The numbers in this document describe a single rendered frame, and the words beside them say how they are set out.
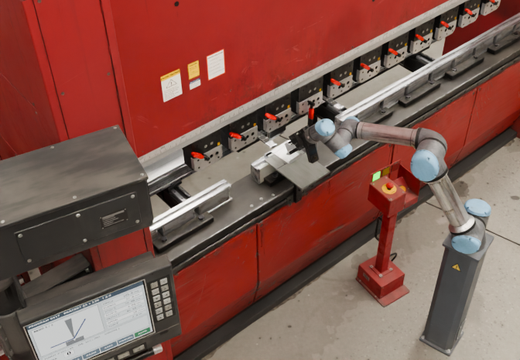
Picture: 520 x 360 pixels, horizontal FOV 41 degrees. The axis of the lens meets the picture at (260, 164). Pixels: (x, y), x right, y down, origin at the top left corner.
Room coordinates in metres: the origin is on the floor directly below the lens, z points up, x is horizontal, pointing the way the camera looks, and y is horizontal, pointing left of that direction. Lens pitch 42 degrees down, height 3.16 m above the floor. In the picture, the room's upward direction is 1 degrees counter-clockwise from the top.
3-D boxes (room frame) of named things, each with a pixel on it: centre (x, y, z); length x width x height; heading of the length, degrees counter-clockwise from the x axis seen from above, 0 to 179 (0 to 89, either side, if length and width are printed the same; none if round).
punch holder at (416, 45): (3.13, -0.84, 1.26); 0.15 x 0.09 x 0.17; 129
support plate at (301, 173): (2.40, -0.17, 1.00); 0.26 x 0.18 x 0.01; 39
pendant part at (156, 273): (1.26, 0.49, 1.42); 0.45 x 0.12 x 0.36; 117
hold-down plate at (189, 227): (2.09, 0.35, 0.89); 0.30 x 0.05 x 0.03; 129
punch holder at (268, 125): (2.50, -0.06, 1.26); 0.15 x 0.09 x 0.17; 129
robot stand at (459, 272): (2.11, -0.96, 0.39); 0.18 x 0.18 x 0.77; 53
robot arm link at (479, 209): (2.11, -0.95, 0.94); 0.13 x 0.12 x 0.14; 154
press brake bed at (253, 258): (2.89, -0.61, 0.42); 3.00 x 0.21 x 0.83; 129
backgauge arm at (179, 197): (2.52, 0.51, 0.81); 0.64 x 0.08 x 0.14; 39
